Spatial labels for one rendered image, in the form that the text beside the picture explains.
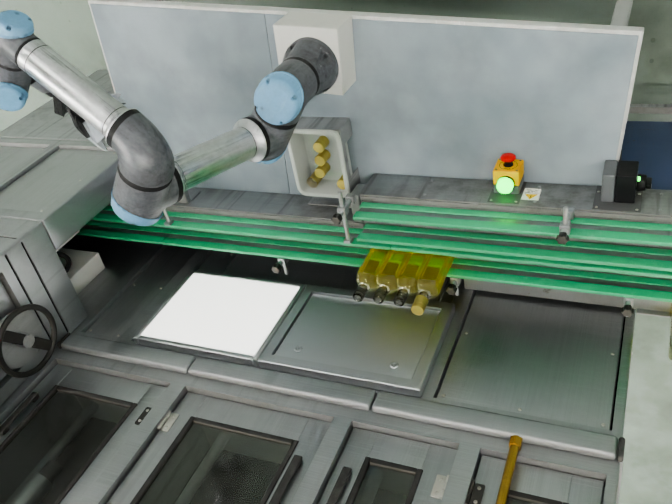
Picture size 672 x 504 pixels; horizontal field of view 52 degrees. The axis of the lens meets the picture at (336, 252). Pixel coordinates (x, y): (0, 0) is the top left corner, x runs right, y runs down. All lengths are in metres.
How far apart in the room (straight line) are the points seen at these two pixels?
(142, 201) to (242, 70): 0.73
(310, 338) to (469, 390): 0.47
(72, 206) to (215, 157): 0.74
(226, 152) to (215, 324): 0.62
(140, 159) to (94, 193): 0.90
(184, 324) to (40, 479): 0.57
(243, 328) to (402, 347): 0.48
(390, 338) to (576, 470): 0.59
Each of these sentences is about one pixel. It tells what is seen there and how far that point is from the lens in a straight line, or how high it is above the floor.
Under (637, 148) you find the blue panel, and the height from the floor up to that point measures 0.51.
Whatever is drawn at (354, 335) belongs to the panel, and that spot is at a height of 1.16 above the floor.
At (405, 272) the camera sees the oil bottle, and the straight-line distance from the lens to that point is 1.89.
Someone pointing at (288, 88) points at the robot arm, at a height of 1.07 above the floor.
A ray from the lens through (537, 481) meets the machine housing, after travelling 1.66.
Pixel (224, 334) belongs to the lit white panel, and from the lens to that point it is 2.07.
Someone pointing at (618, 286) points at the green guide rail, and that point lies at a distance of 1.93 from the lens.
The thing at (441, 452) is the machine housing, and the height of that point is 1.45.
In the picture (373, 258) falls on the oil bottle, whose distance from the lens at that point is 1.96.
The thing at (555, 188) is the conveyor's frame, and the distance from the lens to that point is 1.96.
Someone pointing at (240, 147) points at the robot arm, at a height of 1.16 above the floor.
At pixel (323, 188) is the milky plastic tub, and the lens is 2.13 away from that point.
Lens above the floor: 2.44
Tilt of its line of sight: 46 degrees down
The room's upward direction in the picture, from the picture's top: 147 degrees counter-clockwise
